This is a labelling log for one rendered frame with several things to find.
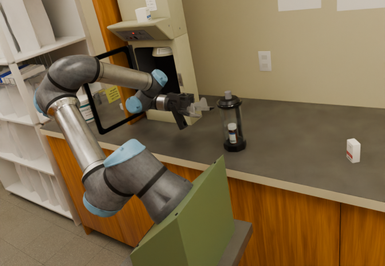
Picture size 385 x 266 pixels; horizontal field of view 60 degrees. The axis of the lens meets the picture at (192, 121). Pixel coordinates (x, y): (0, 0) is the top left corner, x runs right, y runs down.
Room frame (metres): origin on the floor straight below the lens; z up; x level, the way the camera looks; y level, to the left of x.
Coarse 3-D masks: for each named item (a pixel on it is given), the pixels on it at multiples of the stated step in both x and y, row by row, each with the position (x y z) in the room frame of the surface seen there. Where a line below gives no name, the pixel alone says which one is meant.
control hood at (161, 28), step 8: (120, 24) 1.71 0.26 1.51; (128, 24) 1.65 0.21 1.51; (136, 24) 1.60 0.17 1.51; (144, 24) 1.57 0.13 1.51; (152, 24) 1.54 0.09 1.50; (160, 24) 1.56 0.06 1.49; (168, 24) 1.60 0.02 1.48; (112, 32) 1.75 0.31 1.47; (152, 32) 1.60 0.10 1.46; (160, 32) 1.57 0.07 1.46; (168, 32) 1.59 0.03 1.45; (136, 40) 1.73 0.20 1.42; (144, 40) 1.70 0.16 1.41
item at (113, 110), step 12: (108, 60) 1.71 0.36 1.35; (120, 60) 1.75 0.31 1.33; (96, 84) 1.64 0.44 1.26; (108, 84) 1.68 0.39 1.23; (108, 96) 1.67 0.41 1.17; (120, 96) 1.71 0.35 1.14; (96, 108) 1.61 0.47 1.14; (108, 108) 1.66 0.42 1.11; (120, 108) 1.70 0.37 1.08; (108, 120) 1.64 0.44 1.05; (120, 120) 1.69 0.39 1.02
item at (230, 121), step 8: (224, 112) 1.28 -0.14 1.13; (232, 112) 1.27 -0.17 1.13; (240, 112) 1.28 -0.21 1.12; (224, 120) 1.28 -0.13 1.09; (232, 120) 1.27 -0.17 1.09; (240, 120) 1.28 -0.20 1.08; (224, 128) 1.29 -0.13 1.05; (232, 128) 1.27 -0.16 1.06; (240, 128) 1.27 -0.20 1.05; (224, 136) 1.30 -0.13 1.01; (232, 136) 1.27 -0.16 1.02; (240, 136) 1.27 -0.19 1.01; (232, 144) 1.27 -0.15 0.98; (240, 144) 1.27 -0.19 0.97
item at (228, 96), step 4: (228, 92) 1.30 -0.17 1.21; (224, 96) 1.34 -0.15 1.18; (228, 96) 1.30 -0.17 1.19; (232, 96) 1.32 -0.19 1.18; (236, 96) 1.31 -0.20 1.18; (220, 100) 1.30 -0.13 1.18; (224, 100) 1.29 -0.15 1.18; (228, 100) 1.28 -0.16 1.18; (232, 100) 1.28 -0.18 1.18; (236, 100) 1.28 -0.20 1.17; (220, 104) 1.29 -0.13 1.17; (224, 104) 1.28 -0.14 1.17; (228, 104) 1.27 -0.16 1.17; (232, 104) 1.27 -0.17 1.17
